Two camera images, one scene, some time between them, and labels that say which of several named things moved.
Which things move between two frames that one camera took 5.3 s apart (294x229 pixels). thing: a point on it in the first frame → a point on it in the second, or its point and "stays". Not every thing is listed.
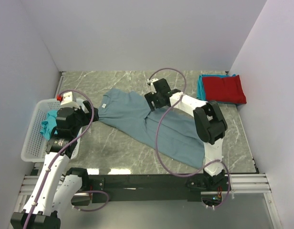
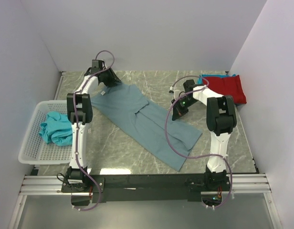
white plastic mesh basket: (36, 143) stays
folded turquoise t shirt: (200, 91) stays
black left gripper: (87, 116) → (113, 78)
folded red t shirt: (226, 89) stays
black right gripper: (150, 98) → (177, 111)
